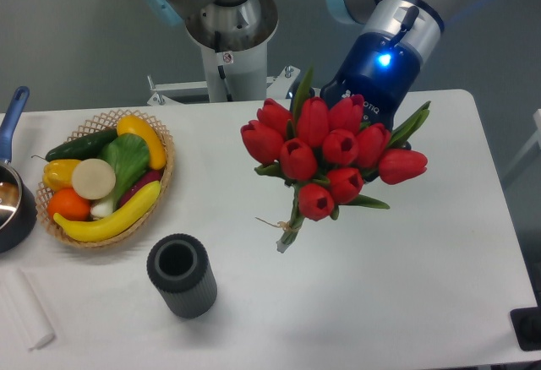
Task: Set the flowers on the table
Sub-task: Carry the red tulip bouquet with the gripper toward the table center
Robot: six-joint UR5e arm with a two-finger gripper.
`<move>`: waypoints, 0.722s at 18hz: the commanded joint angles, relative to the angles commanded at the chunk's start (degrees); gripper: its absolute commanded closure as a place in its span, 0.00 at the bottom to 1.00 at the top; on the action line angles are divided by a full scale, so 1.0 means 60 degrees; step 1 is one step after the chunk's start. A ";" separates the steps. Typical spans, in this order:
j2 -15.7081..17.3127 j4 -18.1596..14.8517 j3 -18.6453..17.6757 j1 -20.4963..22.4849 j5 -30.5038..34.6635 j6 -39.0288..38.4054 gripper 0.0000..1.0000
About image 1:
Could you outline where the beige round disc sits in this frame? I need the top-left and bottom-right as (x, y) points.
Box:
(71, 159), (116, 200)

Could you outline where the long yellow squash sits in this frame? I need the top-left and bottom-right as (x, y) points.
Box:
(53, 181), (161, 242)

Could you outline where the white folded cloth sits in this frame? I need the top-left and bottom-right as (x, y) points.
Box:
(2, 269), (56, 351)

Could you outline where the short yellow squash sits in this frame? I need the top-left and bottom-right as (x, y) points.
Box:
(117, 115), (167, 170)

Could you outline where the red tulip bouquet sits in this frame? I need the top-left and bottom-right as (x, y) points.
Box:
(240, 72), (429, 253)

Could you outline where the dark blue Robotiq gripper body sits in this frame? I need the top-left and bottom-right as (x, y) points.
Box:
(320, 32), (421, 130)

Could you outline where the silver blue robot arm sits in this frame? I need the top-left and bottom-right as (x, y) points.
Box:
(145, 0), (462, 128)

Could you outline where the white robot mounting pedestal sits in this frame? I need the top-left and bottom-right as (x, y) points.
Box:
(147, 43), (300, 106)

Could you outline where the black device at corner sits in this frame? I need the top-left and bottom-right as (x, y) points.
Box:
(510, 307), (540, 351)

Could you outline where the green cucumber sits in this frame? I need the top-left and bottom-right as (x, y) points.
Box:
(32, 128), (117, 162)

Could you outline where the orange fruit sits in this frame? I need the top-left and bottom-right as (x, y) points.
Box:
(47, 188), (90, 221)

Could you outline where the green bok choy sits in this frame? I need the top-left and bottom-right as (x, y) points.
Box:
(90, 133), (150, 220)

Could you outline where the blue handled saucepan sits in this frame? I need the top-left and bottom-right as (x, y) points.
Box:
(1, 86), (36, 253)

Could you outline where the purple eggplant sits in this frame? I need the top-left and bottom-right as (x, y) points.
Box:
(117, 170), (162, 208)

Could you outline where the yellow bell pepper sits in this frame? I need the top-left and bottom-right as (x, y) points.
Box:
(42, 159), (81, 192)

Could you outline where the dark grey ribbed vase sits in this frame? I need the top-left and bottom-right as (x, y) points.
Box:
(146, 233), (217, 318)

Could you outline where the white furniture frame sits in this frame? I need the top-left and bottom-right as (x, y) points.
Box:
(501, 109), (540, 185)

